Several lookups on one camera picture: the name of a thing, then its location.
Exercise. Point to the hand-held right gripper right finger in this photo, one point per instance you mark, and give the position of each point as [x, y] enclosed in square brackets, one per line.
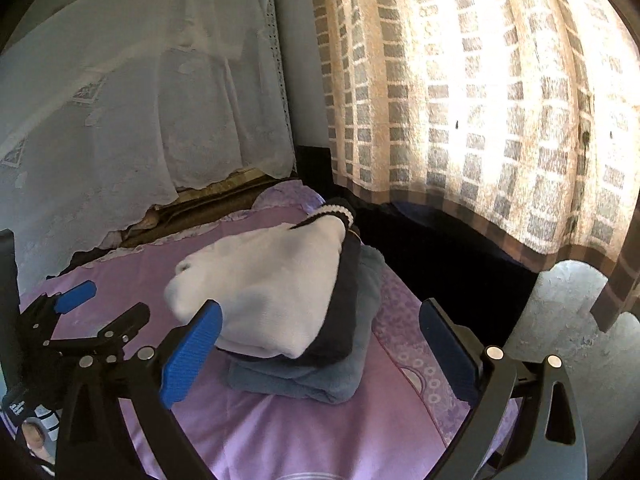
[450, 355]

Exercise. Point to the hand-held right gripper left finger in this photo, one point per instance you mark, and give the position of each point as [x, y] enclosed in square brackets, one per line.
[192, 355]

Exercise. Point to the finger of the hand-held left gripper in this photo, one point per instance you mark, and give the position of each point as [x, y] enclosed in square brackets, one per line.
[75, 295]
[127, 322]

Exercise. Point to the white sweater with black stripes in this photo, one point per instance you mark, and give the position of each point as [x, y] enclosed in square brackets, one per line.
[260, 285]

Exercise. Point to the person's left hand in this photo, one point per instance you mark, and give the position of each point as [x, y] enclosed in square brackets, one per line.
[35, 435]

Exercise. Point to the blue-grey folded garment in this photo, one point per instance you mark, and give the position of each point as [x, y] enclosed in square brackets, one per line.
[300, 380]

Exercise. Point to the dark navy folded garment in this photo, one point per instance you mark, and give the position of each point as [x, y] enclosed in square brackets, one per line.
[340, 310]

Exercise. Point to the grey arched bed board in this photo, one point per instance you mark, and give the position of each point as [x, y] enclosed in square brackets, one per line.
[575, 335]

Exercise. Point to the purple bed sheet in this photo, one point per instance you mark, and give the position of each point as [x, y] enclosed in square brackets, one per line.
[300, 440]

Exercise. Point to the folded brown blankets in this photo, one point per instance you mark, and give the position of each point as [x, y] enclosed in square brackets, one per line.
[210, 200]

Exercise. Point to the white lace cover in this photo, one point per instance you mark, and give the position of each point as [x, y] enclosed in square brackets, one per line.
[125, 110]

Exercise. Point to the beige checked curtain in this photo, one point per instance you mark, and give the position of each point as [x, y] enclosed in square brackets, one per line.
[450, 85]

